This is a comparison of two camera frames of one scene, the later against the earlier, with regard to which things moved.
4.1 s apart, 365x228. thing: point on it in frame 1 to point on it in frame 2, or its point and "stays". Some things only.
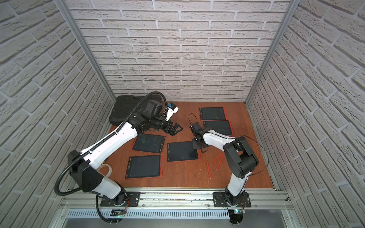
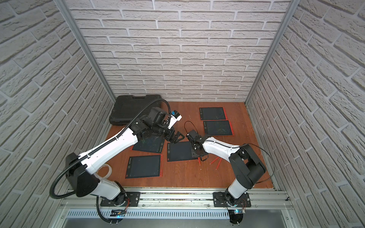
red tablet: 212,113 stays
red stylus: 219,161 stays
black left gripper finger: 178,128 to 177,138
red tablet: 182,151 stays
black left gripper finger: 177,128 to 179,136
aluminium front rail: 261,199 stays
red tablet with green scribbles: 223,127 stays
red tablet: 146,166 stays
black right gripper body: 196,145 to 196,153
